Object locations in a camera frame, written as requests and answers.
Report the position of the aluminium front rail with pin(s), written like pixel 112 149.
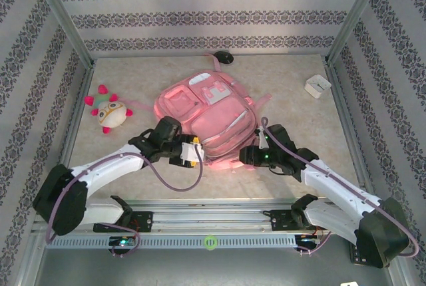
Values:
pixel 213 223

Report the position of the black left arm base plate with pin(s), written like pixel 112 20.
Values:
pixel 144 221

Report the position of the aluminium left frame post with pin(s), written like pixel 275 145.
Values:
pixel 60 13

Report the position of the aluminium rail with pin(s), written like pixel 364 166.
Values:
pixel 71 133
pixel 340 99
pixel 213 223

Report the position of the left circuit board green light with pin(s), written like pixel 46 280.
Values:
pixel 123 242

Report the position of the aluminium left side rail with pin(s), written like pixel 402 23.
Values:
pixel 71 133

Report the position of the small white object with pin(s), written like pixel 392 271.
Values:
pixel 348 283

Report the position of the right circuit board green light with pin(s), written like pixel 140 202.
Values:
pixel 307 240

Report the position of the aluminium right frame post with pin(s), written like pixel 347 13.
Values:
pixel 357 13

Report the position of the pink backpack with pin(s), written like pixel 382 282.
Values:
pixel 219 116

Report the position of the black computer mouse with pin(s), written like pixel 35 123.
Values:
pixel 224 57

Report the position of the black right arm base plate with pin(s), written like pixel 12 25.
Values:
pixel 279 221

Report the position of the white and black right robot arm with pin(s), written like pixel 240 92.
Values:
pixel 333 186

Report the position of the circuit board green light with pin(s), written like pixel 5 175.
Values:
pixel 123 242
pixel 307 240

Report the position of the aluminium right side rail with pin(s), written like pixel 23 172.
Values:
pixel 340 99

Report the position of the plush toy with pink spikes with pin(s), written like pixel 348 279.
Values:
pixel 110 114

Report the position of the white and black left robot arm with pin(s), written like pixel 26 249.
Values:
pixel 106 166

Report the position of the white square alarm clock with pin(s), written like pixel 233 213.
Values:
pixel 317 86

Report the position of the aluminium frame post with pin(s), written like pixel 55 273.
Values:
pixel 60 13
pixel 357 13

